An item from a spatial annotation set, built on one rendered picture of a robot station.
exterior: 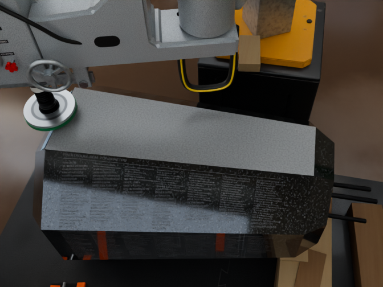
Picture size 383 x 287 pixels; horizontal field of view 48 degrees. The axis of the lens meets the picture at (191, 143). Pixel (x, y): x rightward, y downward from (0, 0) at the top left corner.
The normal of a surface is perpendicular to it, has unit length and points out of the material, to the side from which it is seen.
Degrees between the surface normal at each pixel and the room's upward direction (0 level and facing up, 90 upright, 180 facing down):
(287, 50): 0
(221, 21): 90
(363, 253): 0
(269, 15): 90
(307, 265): 0
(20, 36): 90
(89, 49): 90
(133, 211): 45
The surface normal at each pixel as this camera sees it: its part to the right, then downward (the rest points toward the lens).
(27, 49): 0.07, 0.81
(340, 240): -0.04, -0.58
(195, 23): -0.40, 0.75
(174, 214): -0.13, 0.15
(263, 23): 0.29, 0.77
